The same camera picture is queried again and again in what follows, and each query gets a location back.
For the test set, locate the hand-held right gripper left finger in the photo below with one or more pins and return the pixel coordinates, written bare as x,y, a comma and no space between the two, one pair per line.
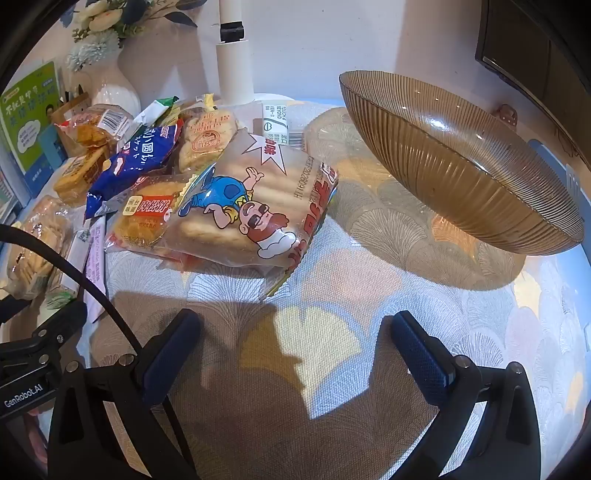
168,360

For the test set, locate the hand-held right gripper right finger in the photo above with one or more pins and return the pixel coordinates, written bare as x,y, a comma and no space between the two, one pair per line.
422,362

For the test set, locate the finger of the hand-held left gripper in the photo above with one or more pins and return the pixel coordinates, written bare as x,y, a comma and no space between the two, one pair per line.
51,330

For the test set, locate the red label cake packet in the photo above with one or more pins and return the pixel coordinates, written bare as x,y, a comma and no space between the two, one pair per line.
147,217

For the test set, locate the cartoon print biscuit packet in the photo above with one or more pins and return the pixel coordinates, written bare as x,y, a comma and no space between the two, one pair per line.
258,203

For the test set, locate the blue snack packet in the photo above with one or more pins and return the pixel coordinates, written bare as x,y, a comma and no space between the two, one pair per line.
134,161

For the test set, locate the amber ribbed glass bowl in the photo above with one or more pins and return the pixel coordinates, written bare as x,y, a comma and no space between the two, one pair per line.
461,161

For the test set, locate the barcode brown pastry packet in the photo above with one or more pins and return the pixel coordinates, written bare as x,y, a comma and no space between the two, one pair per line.
92,124

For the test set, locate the white sachet purple text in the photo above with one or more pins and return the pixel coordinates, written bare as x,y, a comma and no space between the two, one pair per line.
94,272

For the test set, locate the clear cracker packet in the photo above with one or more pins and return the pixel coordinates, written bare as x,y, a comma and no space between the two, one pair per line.
32,249

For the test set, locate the caramel wafer packet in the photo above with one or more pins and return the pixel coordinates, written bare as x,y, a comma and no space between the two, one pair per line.
78,175

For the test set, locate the green book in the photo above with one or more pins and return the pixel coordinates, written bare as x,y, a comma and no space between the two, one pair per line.
27,129

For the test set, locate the brown pen holder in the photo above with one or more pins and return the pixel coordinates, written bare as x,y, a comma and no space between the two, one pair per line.
69,113

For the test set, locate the pink print round biscuit packet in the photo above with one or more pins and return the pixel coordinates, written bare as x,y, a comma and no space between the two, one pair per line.
207,134

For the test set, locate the blue desk side board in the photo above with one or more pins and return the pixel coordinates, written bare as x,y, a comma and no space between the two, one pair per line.
554,159

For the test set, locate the green white snack packet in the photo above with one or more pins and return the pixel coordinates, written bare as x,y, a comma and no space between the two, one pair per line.
154,110

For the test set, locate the white vase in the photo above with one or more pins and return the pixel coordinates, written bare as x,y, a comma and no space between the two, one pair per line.
115,87

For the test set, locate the yellow snack packet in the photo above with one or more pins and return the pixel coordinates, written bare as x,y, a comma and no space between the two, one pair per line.
205,102

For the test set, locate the white labelled packet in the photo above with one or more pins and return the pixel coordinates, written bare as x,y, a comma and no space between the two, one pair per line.
277,122

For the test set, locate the white desk lamp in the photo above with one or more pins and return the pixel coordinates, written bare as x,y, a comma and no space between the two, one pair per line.
233,69

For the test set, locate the artificial flower bouquet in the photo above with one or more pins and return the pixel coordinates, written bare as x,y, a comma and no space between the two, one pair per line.
99,18

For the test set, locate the black television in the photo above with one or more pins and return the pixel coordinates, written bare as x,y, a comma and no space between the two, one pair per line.
521,41

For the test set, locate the brown wall holder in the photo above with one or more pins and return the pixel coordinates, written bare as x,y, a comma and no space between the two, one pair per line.
504,114

